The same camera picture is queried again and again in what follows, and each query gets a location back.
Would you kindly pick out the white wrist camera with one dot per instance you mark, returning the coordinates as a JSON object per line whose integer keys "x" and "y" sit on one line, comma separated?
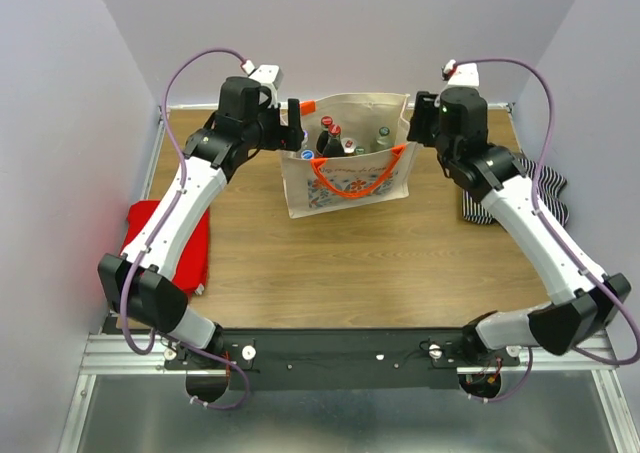
{"x": 268, "y": 75}
{"x": 460, "y": 75}

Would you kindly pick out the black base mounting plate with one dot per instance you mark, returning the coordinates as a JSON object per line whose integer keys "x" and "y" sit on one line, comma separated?
{"x": 355, "y": 358}

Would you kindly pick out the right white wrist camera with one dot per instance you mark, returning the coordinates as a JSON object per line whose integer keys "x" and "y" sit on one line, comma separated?
{"x": 460, "y": 75}

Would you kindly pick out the striped folded cloth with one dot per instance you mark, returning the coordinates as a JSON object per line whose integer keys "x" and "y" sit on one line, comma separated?
{"x": 551, "y": 185}

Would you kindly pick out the blue label water bottle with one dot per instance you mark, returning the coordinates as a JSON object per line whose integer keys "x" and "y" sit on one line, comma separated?
{"x": 307, "y": 154}

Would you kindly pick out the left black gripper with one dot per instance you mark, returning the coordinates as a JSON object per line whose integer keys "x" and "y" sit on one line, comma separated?
{"x": 282, "y": 137}

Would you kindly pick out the red folded cloth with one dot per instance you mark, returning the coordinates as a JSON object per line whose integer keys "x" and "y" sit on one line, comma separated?
{"x": 193, "y": 267}

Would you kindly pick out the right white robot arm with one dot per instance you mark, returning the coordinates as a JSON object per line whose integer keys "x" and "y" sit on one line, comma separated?
{"x": 583, "y": 298}

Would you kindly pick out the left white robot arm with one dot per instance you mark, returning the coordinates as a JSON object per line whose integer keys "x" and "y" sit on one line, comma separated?
{"x": 138, "y": 283}

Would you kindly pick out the green beer bottle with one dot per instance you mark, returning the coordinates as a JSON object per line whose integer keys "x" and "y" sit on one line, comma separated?
{"x": 384, "y": 140}

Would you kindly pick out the beige canvas tote bag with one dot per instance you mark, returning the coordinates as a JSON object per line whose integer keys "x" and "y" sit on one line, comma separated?
{"x": 326, "y": 185}

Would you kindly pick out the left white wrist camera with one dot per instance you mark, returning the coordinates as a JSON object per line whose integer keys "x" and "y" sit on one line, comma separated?
{"x": 268, "y": 75}

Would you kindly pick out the red bull energy can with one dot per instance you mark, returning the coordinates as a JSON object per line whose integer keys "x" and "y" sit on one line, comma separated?
{"x": 349, "y": 147}

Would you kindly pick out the cola glass bottle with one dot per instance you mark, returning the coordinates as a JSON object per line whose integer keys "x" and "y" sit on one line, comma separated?
{"x": 334, "y": 147}
{"x": 325, "y": 122}

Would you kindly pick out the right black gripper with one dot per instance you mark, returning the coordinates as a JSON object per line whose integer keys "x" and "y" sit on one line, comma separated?
{"x": 426, "y": 108}

